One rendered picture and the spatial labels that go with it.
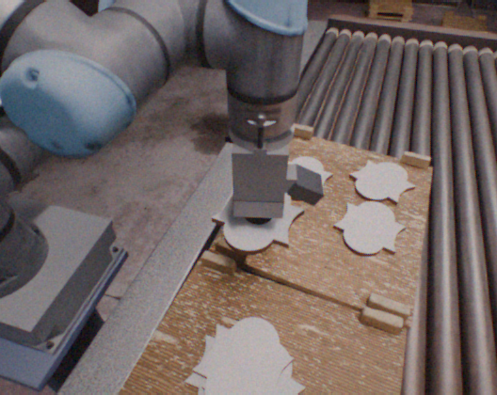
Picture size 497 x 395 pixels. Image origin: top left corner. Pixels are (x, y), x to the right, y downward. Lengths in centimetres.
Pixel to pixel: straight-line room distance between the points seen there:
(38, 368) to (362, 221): 60
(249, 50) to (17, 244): 47
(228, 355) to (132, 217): 159
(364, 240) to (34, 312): 55
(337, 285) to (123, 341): 35
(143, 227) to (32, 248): 135
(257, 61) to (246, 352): 37
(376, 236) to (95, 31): 56
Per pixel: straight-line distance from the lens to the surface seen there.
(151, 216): 203
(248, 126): 38
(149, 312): 64
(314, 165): 81
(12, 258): 65
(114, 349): 62
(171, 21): 35
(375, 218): 73
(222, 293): 61
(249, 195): 43
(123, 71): 28
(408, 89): 123
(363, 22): 161
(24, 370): 72
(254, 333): 54
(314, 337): 58
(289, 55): 35
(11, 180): 62
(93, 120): 26
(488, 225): 87
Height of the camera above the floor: 146
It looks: 45 degrees down
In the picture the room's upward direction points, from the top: straight up
